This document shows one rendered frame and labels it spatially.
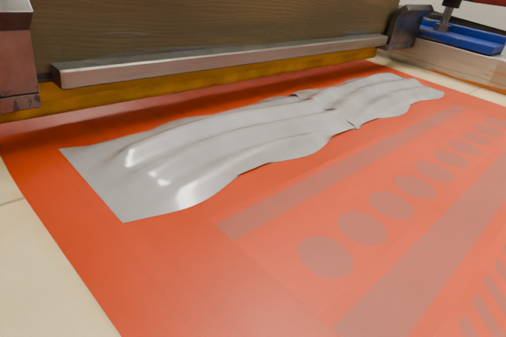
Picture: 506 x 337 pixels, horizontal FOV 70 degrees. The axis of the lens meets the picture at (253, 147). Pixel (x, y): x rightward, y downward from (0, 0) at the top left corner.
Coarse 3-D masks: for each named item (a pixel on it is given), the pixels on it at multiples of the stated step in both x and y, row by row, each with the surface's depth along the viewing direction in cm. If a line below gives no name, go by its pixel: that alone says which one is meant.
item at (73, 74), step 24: (216, 48) 25; (240, 48) 26; (264, 48) 27; (288, 48) 29; (312, 48) 31; (336, 48) 34; (360, 48) 37; (72, 72) 18; (96, 72) 19; (120, 72) 20; (144, 72) 21; (168, 72) 22
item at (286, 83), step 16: (336, 64) 42; (352, 64) 43; (368, 64) 45; (256, 80) 33; (272, 80) 34; (288, 80) 34; (304, 80) 35; (320, 80) 36; (336, 80) 37; (448, 96) 37; (464, 96) 38; (416, 112) 32; (480, 112) 34; (496, 112) 35; (368, 128) 27; (384, 128) 27
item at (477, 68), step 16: (416, 48) 46; (432, 48) 45; (448, 48) 44; (416, 64) 47; (432, 64) 46; (448, 64) 44; (464, 64) 43; (480, 64) 42; (496, 64) 41; (464, 80) 43; (480, 80) 42; (496, 80) 41
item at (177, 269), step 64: (0, 128) 20; (64, 128) 21; (128, 128) 22; (64, 192) 16; (256, 192) 18; (128, 256) 13; (192, 256) 14; (128, 320) 11; (192, 320) 11; (256, 320) 12; (320, 320) 12
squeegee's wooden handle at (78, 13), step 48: (48, 0) 17; (96, 0) 19; (144, 0) 20; (192, 0) 23; (240, 0) 25; (288, 0) 29; (336, 0) 33; (384, 0) 39; (48, 48) 18; (96, 48) 20; (144, 48) 22; (192, 48) 24
